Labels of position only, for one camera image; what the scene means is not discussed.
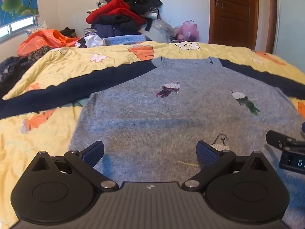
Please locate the pile of clothes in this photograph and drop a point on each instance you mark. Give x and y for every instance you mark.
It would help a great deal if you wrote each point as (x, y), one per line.
(119, 9)

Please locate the brown wooden door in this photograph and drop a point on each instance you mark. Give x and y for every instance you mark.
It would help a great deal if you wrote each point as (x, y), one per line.
(234, 14)

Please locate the white crumpled cloth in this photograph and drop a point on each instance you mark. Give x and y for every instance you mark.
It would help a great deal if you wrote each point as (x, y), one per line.
(91, 40)

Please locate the window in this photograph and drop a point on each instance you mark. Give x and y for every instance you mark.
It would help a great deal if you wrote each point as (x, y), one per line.
(19, 26)

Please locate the lotus print window blind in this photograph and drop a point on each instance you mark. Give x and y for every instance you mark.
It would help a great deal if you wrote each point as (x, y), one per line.
(16, 0)

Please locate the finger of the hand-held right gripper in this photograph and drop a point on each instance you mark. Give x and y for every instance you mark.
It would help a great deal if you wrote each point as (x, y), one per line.
(278, 139)
(303, 127)

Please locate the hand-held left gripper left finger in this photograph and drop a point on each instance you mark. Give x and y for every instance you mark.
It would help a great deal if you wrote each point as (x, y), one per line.
(94, 153)

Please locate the dark clothes heap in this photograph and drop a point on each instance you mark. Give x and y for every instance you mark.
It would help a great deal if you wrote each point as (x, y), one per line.
(10, 74)

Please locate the clear plastic bag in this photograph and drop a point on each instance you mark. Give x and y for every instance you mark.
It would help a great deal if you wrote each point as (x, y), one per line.
(162, 31)

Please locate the dark brown cloth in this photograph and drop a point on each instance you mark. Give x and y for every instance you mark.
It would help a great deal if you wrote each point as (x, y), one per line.
(68, 31)

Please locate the grey sweater with navy sleeves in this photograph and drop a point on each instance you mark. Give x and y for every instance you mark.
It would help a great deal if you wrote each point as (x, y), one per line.
(166, 114)

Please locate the leopard print cloth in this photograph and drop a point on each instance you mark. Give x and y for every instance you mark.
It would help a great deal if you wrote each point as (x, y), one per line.
(38, 53)

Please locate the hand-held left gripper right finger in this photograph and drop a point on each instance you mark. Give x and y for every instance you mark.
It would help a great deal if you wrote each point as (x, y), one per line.
(206, 153)

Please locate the pink plastic bag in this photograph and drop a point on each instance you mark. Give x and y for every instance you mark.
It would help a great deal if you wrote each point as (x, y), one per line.
(188, 31)

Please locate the light blue knit cloth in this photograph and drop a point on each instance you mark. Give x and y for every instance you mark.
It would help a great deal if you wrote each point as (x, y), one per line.
(126, 40)

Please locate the floral pillow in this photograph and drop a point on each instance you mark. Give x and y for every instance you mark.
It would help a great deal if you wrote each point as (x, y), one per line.
(35, 29)

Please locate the brown wooden door frame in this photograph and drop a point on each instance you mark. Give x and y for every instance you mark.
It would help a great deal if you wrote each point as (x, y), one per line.
(271, 16)

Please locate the yellow carrot-print blanket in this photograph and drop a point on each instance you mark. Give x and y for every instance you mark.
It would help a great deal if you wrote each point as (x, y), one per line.
(35, 143)

